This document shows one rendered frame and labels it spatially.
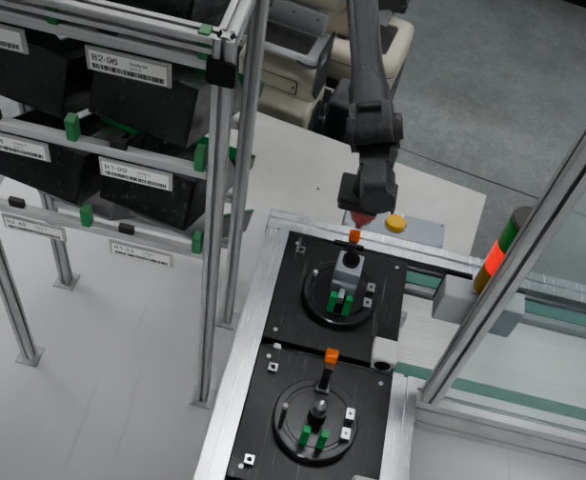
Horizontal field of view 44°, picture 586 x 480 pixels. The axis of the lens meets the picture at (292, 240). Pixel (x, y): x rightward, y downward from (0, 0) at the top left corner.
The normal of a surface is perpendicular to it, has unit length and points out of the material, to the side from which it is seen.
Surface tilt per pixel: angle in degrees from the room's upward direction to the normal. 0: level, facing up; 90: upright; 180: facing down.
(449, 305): 90
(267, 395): 0
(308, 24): 90
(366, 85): 47
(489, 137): 0
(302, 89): 98
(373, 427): 0
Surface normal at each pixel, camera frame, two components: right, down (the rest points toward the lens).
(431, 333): 0.13, -0.60
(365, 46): -0.22, 0.09
